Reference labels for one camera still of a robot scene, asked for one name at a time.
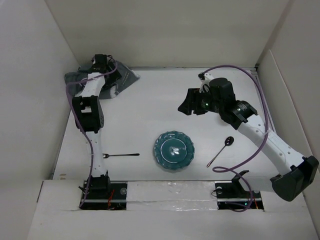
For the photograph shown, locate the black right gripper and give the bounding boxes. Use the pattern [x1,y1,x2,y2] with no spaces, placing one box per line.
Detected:
[177,87,223,115]

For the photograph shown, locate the grey striped cloth placemat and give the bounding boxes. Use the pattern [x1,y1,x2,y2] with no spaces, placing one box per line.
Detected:
[64,61,140,100]

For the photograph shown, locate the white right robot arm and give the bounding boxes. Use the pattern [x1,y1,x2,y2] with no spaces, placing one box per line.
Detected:
[178,72,319,202]

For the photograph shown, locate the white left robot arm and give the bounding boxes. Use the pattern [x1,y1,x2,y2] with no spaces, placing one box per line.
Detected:
[71,62,118,199]

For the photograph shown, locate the teal ceramic plate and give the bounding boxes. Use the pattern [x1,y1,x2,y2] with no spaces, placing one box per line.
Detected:
[153,130,195,171]

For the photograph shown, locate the dark metal spoon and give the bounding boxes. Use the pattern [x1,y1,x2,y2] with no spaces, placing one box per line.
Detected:
[206,136,235,168]

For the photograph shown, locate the silver metal fork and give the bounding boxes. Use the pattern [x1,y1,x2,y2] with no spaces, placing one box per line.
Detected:
[102,153,140,159]

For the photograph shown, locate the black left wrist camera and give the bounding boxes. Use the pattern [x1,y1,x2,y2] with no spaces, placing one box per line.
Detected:
[91,54,114,74]

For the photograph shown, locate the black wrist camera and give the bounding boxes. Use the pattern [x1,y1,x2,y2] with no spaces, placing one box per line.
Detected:
[200,77,236,101]
[91,54,114,74]

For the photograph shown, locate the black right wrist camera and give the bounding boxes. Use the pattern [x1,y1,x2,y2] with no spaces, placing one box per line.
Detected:
[200,77,236,101]

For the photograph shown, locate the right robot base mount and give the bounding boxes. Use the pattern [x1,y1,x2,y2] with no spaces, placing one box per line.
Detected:
[210,175,264,212]

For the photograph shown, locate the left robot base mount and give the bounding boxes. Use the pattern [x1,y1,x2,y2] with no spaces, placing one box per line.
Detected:
[78,174,128,211]

